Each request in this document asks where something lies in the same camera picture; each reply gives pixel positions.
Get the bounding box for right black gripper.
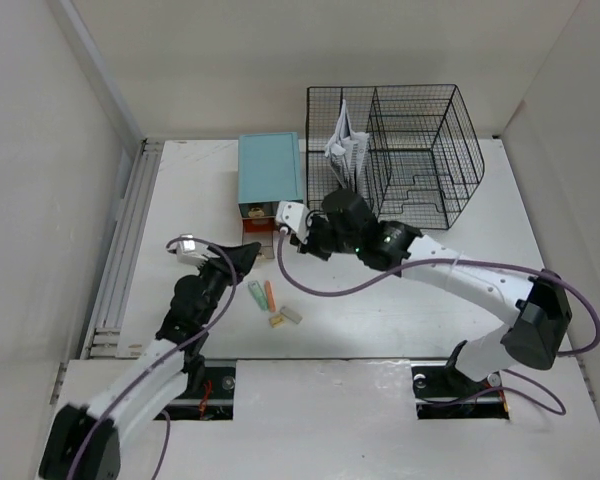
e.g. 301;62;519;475
291;210;361;259

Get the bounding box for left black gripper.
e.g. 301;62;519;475
194;242;257;325

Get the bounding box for green highlighter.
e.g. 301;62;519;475
247;281;268;311

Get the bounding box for orange highlighter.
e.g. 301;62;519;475
264;280;277;312

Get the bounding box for white paper booklet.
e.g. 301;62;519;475
324;100;369;191

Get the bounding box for teal mini drawer cabinet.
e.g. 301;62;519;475
237;132;305;260

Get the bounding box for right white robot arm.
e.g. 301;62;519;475
276;189;572;394

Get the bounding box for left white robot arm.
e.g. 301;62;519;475
37;242;261;479

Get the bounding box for small wooden eraser block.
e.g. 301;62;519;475
269;314;285;328

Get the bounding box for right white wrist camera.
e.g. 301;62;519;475
275;201;309;243

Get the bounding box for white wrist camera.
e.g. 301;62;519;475
275;201;309;243
166;234;208;267

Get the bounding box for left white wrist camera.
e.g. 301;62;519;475
166;234;208;267

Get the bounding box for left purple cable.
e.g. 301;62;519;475
64;237;239;480

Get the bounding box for purple cable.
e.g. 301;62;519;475
64;237;239;480
276;224;600;416

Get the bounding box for black wire mesh organizer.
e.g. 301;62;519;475
305;84;484;230

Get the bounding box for aluminium rail frame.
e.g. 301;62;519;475
76;139;164;360

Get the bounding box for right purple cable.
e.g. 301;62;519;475
276;224;600;416

